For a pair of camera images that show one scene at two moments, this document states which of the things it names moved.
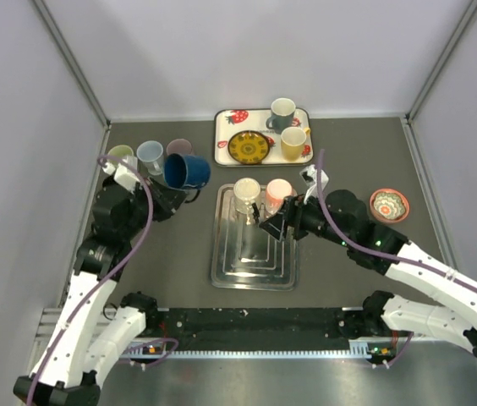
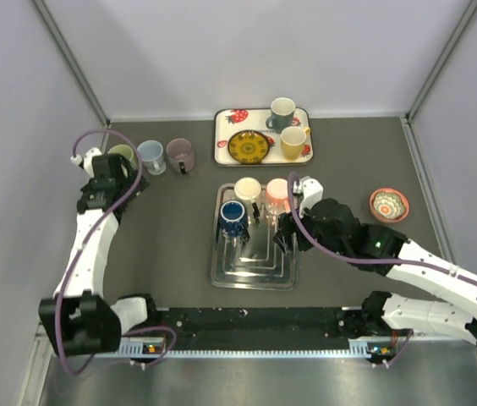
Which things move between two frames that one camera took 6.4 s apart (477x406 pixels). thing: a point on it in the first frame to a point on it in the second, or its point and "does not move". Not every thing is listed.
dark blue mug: x=187 y=172 to x=233 y=219
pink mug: x=276 y=190 does not move
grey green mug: x=282 y=111 does not move
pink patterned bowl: x=389 y=205 does not move
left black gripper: x=167 y=199 to x=134 y=175
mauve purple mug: x=178 y=145 does not move
